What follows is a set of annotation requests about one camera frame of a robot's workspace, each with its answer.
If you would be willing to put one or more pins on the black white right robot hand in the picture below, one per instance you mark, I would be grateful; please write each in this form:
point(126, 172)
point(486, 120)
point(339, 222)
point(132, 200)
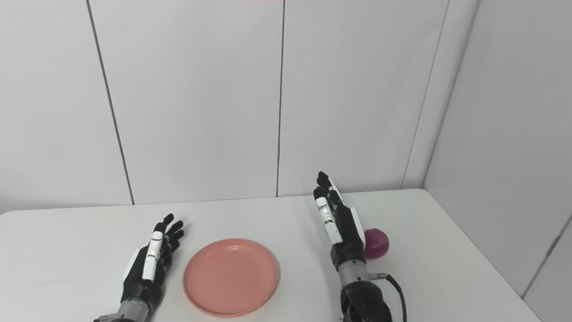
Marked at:
point(346, 237)

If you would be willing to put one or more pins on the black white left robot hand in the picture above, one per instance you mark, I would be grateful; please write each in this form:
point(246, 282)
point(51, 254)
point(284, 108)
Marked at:
point(140, 277)

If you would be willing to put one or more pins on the purple red onion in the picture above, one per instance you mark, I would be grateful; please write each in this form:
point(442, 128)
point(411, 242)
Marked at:
point(377, 243)

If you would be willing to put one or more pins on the pink round plate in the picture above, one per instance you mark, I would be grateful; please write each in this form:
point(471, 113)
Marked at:
point(231, 277)

